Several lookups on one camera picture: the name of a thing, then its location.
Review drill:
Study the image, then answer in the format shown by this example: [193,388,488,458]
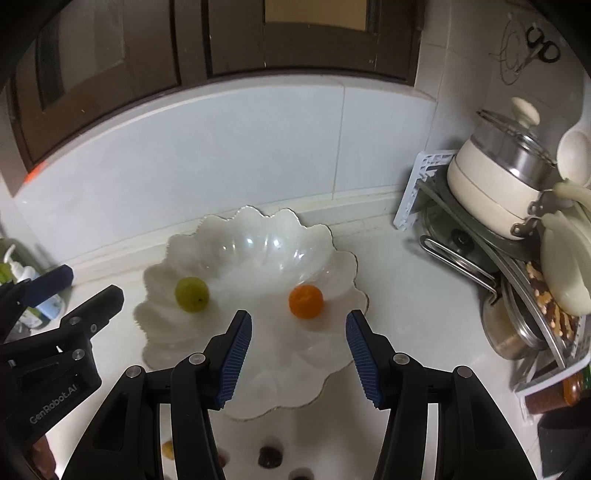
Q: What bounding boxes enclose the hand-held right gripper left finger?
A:
[61,310,253,480]

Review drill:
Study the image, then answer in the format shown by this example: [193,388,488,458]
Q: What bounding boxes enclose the green plum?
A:
[174,276,211,313]

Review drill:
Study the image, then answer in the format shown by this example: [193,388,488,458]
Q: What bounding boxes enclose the dark brown panel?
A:
[538,406,591,479]

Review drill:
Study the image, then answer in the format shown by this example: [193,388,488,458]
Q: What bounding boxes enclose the cream kettle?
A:
[539,181,591,315]

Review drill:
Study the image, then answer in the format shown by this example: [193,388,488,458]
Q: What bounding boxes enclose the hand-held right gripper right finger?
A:
[346,309,539,480]

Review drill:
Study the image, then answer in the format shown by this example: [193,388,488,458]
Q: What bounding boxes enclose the glass pot lid cream knob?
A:
[475,96,559,167]

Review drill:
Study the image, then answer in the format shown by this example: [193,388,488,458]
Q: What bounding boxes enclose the mandarin orange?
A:
[288,284,324,319]

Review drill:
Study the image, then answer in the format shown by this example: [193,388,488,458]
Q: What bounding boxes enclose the glass jar brown sauce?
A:
[524,369,591,415]

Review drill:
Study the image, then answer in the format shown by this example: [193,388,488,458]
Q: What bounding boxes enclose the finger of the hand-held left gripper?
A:
[0,265,75,343]
[0,285,125,358]

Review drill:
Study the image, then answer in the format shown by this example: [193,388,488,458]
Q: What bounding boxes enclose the white ladle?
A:
[556,122,591,186]

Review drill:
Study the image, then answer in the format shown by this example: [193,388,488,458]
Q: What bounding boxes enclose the black scissors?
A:
[512,25,561,75]

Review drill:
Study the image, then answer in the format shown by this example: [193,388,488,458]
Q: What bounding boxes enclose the cream cooking pot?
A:
[455,138,552,215]

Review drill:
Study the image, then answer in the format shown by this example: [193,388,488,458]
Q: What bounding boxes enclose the white pump bottle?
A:
[9,258,66,329]

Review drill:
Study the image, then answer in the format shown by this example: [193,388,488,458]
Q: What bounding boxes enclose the steel steamer pot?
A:
[471,124,557,188]

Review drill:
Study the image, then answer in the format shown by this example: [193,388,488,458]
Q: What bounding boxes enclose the dark grape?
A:
[257,444,283,467]

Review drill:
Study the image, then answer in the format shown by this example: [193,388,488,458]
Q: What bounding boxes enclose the steel pot lid black knob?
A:
[421,203,504,280]

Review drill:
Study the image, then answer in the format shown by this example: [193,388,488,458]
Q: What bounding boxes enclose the white scalloped bowl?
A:
[134,206,370,421]

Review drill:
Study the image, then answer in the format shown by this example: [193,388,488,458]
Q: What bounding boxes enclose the person's left hand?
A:
[27,436,59,480]

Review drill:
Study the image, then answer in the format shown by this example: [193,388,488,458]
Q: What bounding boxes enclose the white and steel shelf rack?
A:
[393,150,591,408]

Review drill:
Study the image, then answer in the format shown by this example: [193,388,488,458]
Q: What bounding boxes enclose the brown patterned trivet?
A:
[526,261,579,341]

